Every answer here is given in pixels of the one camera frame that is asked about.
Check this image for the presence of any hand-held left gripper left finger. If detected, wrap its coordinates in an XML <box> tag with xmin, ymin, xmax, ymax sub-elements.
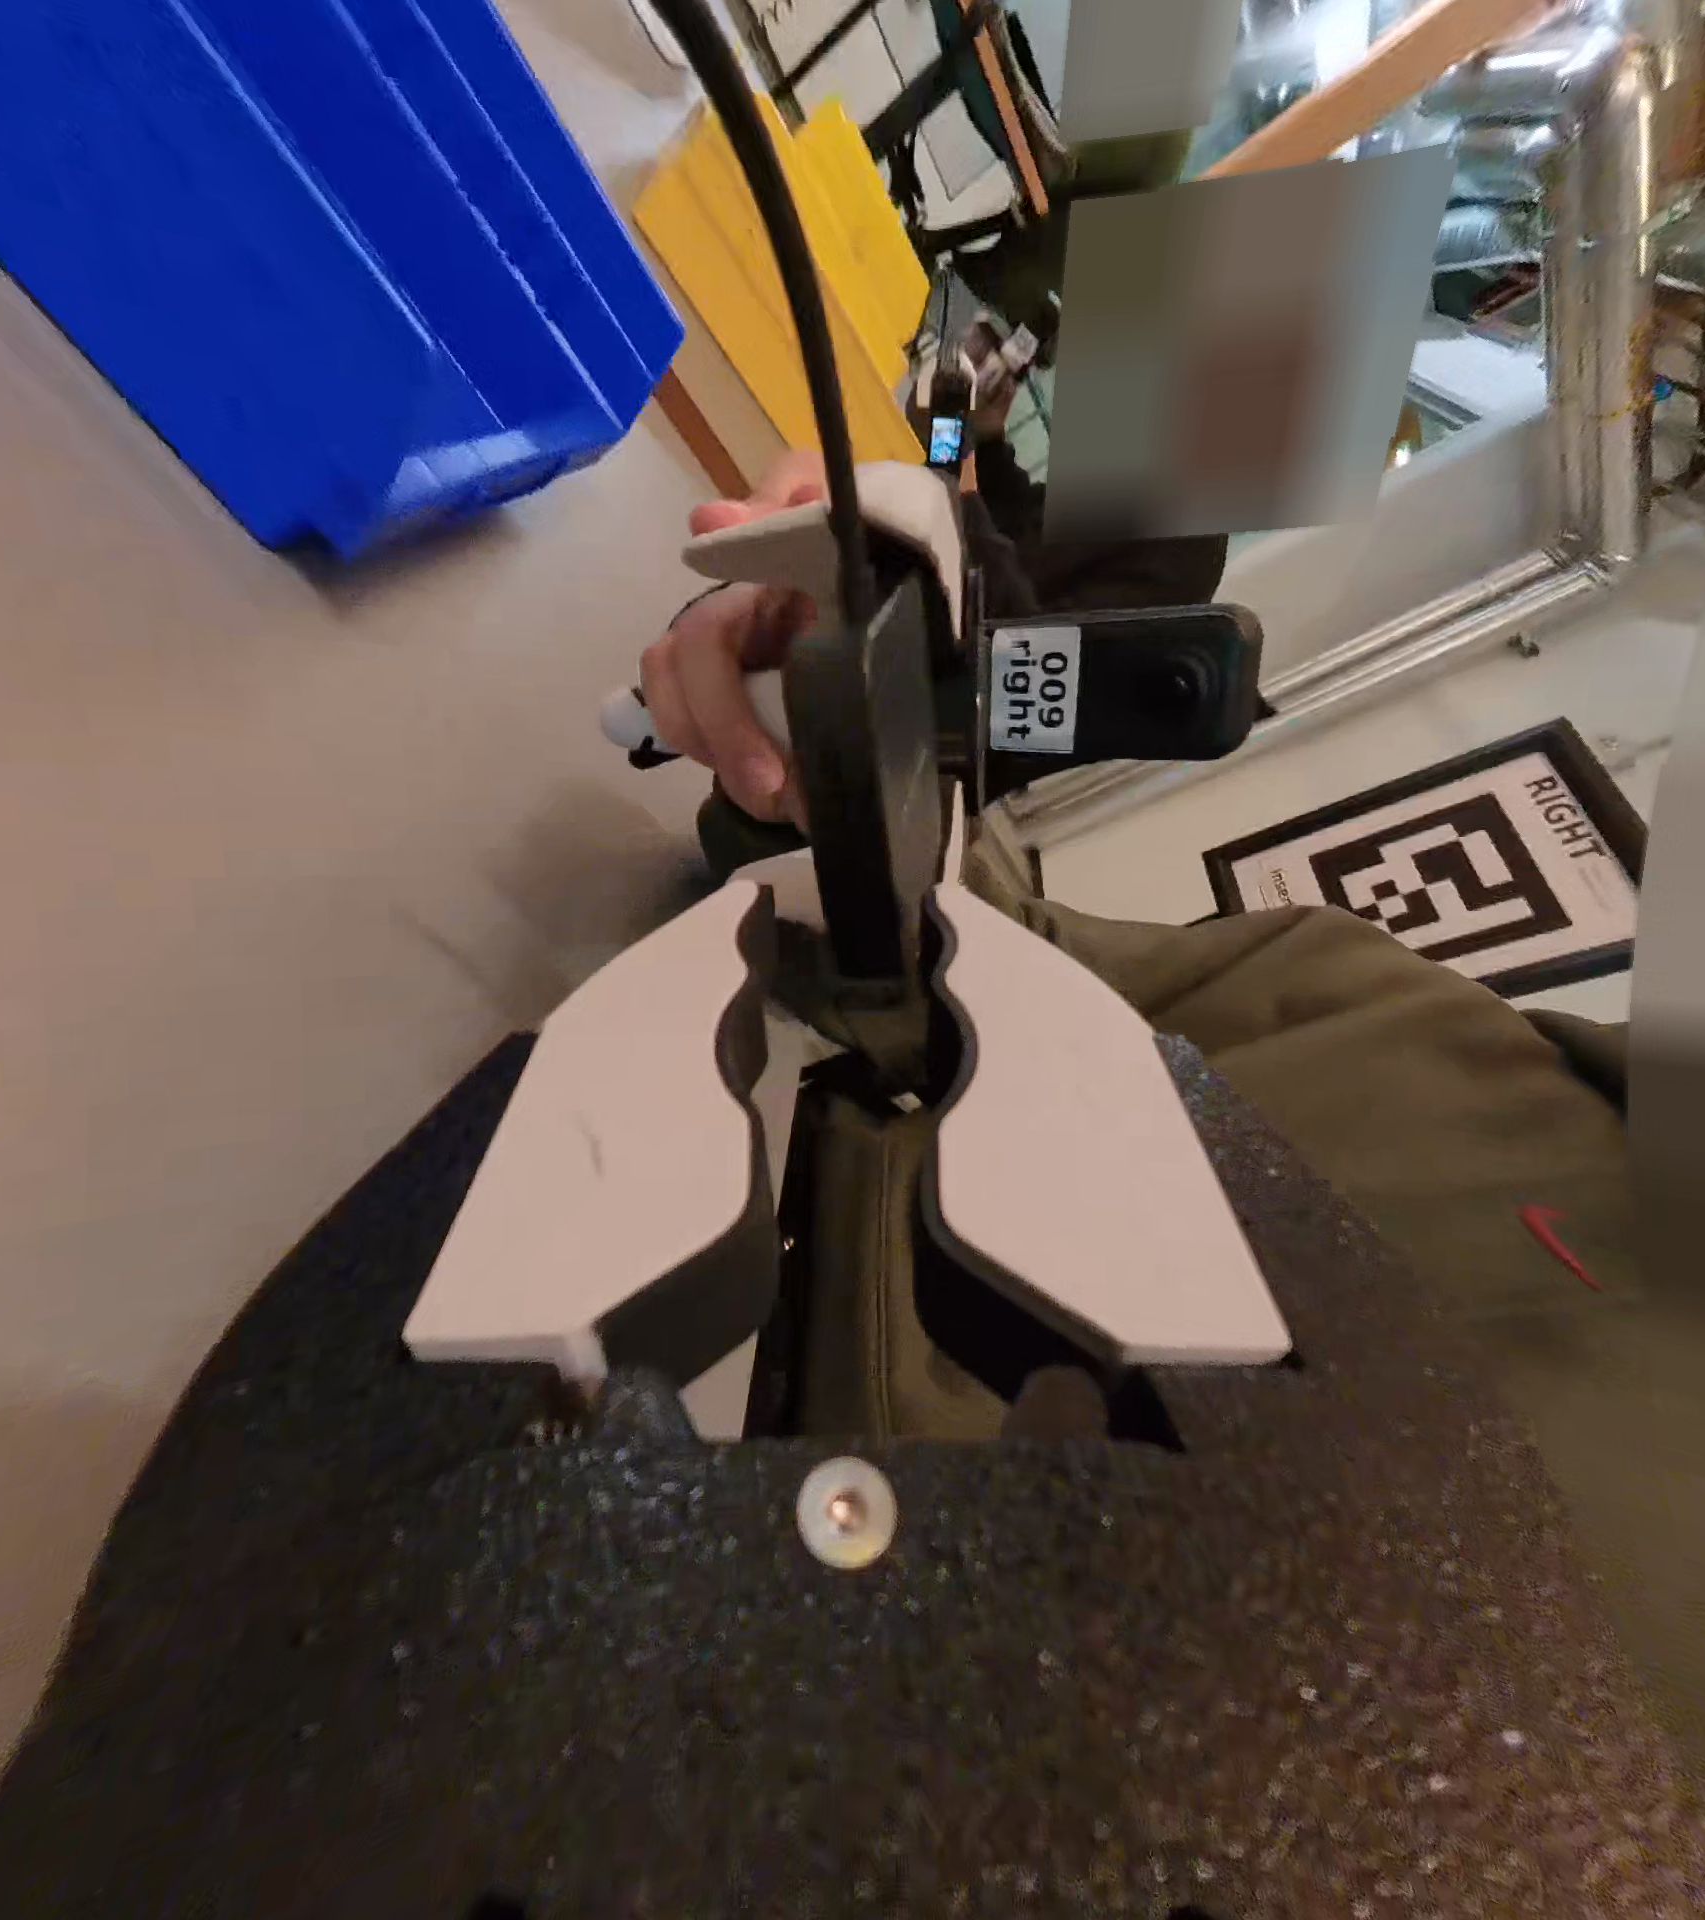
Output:
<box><xmin>402</xmin><ymin>878</ymin><xmax>781</xmax><ymax>1446</ymax></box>

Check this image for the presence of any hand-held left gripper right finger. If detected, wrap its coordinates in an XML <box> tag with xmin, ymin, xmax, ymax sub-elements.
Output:
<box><xmin>921</xmin><ymin>882</ymin><xmax>1293</xmax><ymax>1370</ymax></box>

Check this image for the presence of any person's right forearm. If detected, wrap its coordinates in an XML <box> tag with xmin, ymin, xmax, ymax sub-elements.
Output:
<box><xmin>698</xmin><ymin>791</ymin><xmax>1640</xmax><ymax>1203</ymax></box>

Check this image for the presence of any person's right hand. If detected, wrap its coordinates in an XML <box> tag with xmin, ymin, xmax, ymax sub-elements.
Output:
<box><xmin>638</xmin><ymin>454</ymin><xmax>827</xmax><ymax>824</ymax></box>

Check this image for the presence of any wood-edged work table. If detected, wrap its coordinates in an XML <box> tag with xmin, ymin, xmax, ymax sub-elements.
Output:
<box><xmin>648</xmin><ymin>359</ymin><xmax>756</xmax><ymax>501</ymax></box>

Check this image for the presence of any framed black-white marker sign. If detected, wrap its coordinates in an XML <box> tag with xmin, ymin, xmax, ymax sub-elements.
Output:
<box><xmin>1200</xmin><ymin>717</ymin><xmax>1648</xmax><ymax>1004</ymax></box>

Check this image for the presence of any person's olive sweatshirt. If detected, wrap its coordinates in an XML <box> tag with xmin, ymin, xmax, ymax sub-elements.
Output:
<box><xmin>1166</xmin><ymin>1004</ymin><xmax>1705</xmax><ymax>1920</ymax></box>

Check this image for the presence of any blue plastic bin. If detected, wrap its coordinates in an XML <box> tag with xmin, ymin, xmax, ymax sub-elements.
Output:
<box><xmin>0</xmin><ymin>0</ymin><xmax>686</xmax><ymax>561</ymax></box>

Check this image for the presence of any wooden ceiling beam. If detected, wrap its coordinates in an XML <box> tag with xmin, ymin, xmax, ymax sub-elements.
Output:
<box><xmin>1197</xmin><ymin>0</ymin><xmax>1562</xmax><ymax>185</ymax></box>

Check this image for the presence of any silver ventilation duct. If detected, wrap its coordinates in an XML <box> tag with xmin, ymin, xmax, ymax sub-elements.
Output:
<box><xmin>1248</xmin><ymin>0</ymin><xmax>1705</xmax><ymax>724</ymax></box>

